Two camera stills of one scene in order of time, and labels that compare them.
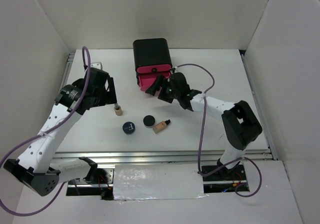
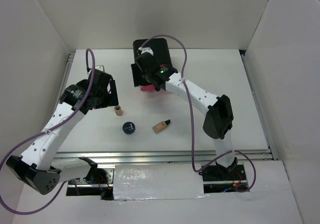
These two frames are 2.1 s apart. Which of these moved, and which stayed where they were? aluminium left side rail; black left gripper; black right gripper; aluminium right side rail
Moved: black right gripper
Stayed: black left gripper; aluminium left side rail; aluminium right side rail
